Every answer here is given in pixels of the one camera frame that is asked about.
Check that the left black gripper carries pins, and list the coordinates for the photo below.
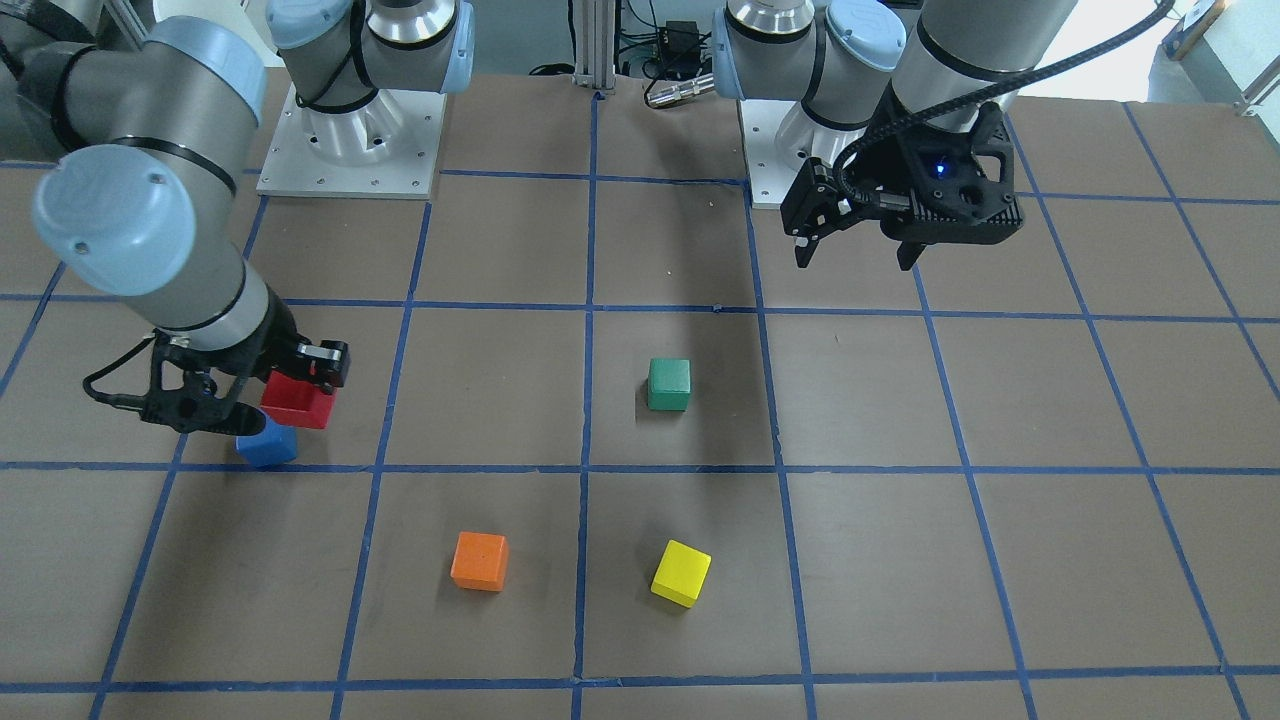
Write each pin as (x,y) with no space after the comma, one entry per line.
(893,160)

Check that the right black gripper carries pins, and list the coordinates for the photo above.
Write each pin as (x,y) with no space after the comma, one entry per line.
(272,343)

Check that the red wooden block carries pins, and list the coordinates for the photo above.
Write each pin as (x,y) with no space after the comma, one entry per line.
(297,404)

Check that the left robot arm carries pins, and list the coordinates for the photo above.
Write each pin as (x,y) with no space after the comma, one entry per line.
(898,122)

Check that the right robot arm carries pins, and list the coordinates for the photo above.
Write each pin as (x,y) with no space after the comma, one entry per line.
(147,147)

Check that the blue wooden block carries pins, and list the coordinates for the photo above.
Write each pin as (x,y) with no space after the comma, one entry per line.
(275,444)

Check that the green wooden block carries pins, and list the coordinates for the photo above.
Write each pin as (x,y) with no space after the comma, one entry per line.
(669,384)

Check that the orange wooden block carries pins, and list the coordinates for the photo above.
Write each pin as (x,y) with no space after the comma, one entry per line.
(480,561)

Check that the yellow wooden block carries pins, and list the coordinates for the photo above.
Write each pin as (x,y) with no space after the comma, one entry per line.
(681,574)

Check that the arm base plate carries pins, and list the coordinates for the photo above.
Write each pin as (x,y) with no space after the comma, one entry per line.
(386,150)
(777,136)

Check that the aluminium frame post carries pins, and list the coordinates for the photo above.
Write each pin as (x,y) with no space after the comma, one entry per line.
(595,30)

